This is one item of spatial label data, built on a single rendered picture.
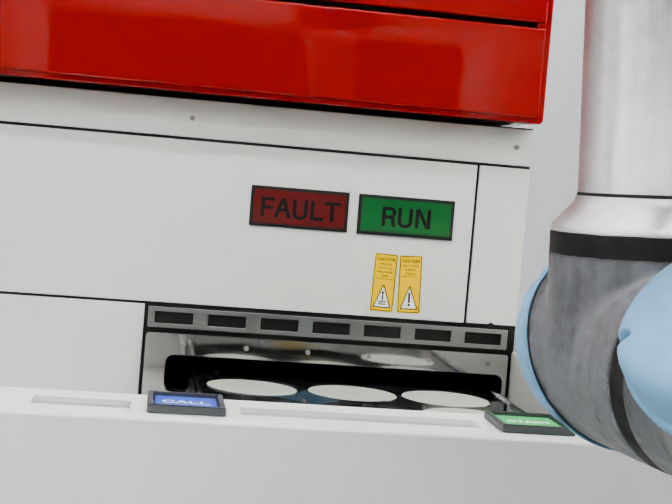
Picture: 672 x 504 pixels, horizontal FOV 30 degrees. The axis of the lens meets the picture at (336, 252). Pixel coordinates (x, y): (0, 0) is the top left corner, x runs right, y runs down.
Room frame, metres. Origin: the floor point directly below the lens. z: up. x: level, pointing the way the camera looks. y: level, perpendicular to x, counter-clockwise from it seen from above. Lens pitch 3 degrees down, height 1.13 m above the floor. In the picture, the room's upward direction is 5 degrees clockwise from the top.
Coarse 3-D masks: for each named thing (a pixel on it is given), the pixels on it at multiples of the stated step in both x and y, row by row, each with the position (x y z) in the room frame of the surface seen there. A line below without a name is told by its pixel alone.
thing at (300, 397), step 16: (288, 384) 1.43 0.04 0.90; (304, 384) 1.43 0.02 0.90; (320, 384) 1.44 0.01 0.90; (336, 384) 1.45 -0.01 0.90; (352, 384) 1.46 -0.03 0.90; (256, 400) 1.31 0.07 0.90; (272, 400) 1.32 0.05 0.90; (288, 400) 1.33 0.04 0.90; (304, 400) 1.33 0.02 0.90; (320, 400) 1.34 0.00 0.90; (336, 400) 1.35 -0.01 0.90; (400, 400) 1.38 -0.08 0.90; (496, 400) 1.43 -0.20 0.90
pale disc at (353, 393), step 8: (312, 392) 1.39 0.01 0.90; (320, 392) 1.39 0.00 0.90; (328, 392) 1.40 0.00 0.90; (336, 392) 1.40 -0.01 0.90; (344, 392) 1.40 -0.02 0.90; (352, 392) 1.41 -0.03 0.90; (360, 392) 1.41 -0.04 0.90; (368, 392) 1.42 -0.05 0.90; (376, 392) 1.42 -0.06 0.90; (384, 392) 1.43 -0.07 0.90; (352, 400) 1.36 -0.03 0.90; (360, 400) 1.36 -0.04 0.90; (368, 400) 1.36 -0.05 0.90; (376, 400) 1.37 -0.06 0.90; (384, 400) 1.37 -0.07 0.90
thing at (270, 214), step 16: (256, 192) 1.49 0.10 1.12; (272, 192) 1.49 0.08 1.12; (288, 192) 1.50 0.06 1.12; (304, 192) 1.50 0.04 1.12; (256, 208) 1.49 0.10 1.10; (272, 208) 1.49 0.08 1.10; (288, 208) 1.50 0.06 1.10; (304, 208) 1.50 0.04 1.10; (320, 208) 1.50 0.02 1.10; (336, 208) 1.50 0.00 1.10; (288, 224) 1.50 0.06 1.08; (304, 224) 1.50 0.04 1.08; (320, 224) 1.50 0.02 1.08; (336, 224) 1.50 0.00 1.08
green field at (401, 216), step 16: (368, 208) 1.51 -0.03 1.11; (384, 208) 1.51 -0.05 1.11; (400, 208) 1.52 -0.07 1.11; (416, 208) 1.52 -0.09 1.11; (432, 208) 1.52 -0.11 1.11; (448, 208) 1.52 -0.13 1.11; (368, 224) 1.51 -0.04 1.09; (384, 224) 1.51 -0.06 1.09; (400, 224) 1.52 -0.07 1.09; (416, 224) 1.52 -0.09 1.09; (432, 224) 1.52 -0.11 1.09; (448, 224) 1.52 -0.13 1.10
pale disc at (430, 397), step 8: (408, 392) 1.44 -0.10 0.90; (416, 392) 1.45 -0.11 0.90; (424, 392) 1.45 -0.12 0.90; (432, 392) 1.46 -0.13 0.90; (440, 392) 1.46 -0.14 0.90; (448, 392) 1.47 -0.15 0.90; (416, 400) 1.39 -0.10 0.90; (424, 400) 1.40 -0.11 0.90; (432, 400) 1.40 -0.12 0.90; (440, 400) 1.40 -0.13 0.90; (448, 400) 1.41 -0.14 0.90; (456, 400) 1.41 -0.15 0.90; (464, 400) 1.42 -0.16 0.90; (472, 400) 1.42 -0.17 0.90; (480, 400) 1.43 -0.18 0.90
